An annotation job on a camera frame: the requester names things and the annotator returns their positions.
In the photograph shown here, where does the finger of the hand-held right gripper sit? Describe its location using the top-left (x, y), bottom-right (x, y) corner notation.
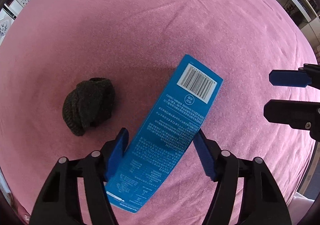
top-left (269, 64), bottom-right (320, 90)
top-left (263, 99), bottom-right (320, 142)

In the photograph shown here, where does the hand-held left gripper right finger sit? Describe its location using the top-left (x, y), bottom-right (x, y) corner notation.
top-left (194, 129), bottom-right (292, 225)

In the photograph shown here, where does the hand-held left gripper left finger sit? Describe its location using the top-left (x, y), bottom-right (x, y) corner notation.
top-left (29, 128), bottom-right (129, 225)

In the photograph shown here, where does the blue cardboard box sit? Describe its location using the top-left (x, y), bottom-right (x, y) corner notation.
top-left (104, 54), bottom-right (224, 214)

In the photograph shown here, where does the dark knit sock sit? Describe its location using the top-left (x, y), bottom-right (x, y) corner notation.
top-left (62, 78), bottom-right (116, 137)

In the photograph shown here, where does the pink bedsheet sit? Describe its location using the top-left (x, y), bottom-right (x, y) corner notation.
top-left (0, 0), bottom-right (318, 225)

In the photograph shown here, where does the white wardrobe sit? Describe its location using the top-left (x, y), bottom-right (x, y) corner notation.
top-left (0, 0), bottom-right (33, 39)

